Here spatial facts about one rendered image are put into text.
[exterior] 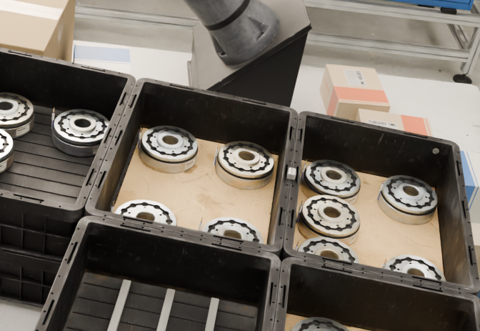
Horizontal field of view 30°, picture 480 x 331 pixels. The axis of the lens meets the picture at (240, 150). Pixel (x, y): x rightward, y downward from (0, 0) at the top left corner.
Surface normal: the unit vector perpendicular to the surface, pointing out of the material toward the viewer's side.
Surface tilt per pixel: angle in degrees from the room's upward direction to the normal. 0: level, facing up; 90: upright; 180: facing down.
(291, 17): 44
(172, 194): 0
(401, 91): 0
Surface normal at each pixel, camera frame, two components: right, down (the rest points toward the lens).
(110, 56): 0.17, -0.79
